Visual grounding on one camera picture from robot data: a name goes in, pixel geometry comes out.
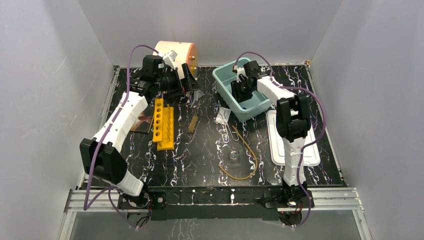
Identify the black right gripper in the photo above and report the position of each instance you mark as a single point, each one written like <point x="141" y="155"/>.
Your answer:
<point x="235" y="87"/>

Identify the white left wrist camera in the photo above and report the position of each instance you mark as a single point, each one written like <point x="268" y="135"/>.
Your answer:
<point x="169" y="59"/>

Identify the clear plastic funnel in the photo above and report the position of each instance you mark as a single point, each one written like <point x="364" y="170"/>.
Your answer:
<point x="197" y="94"/>

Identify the brown test tube brush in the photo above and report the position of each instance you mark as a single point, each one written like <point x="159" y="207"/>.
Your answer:
<point x="192" y="125"/>

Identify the small white plastic packet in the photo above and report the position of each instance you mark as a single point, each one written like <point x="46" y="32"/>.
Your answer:
<point x="223" y="115"/>

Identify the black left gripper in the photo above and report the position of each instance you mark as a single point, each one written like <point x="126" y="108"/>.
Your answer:
<point x="182" y="82"/>

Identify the white cylindrical drum device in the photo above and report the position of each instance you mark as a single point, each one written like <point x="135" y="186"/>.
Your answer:
<point x="186" y="53"/>

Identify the white bin lid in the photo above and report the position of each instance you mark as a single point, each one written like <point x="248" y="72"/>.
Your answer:
<point x="311" y="155"/>

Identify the aluminium frame rail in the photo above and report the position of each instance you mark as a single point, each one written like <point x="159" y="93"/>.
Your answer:
<point x="327" y="198"/>

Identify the yellow test tube rack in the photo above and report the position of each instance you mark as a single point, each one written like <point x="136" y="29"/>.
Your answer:
<point x="163" y="125"/>

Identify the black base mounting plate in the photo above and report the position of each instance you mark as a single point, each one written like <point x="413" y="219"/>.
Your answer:
<point x="268" y="207"/>

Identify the tan rubber tubing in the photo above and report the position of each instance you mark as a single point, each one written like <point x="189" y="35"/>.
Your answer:
<point x="248" y="160"/>

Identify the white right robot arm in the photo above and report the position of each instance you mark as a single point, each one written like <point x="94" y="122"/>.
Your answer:
<point x="292" y="122"/>

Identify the small clear glass beaker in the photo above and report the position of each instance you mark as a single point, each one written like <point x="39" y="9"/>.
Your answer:
<point x="234" y="157"/>

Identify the teal plastic bin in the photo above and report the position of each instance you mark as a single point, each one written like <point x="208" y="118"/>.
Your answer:
<point x="258" y="104"/>

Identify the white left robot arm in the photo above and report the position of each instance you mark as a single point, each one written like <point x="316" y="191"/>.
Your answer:
<point x="101" y="154"/>

